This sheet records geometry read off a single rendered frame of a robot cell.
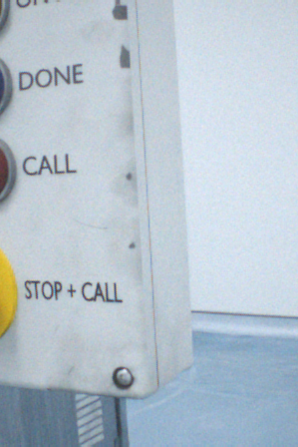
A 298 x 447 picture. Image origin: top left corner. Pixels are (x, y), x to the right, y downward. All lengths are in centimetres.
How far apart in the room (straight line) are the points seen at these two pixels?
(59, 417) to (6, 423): 4
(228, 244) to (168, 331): 416
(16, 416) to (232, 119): 404
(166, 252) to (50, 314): 6
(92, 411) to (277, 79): 268
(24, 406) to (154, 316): 14
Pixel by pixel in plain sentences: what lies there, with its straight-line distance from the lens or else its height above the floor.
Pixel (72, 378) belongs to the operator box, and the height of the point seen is 84.
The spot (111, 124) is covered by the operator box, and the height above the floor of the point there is 94.
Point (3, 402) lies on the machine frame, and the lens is 47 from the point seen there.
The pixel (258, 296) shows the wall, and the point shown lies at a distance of 447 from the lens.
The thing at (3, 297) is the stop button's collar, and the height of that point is 88.
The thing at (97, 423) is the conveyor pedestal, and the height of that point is 34.
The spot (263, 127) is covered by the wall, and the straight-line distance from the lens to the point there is 437.
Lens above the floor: 93
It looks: 4 degrees down
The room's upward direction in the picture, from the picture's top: 3 degrees counter-clockwise
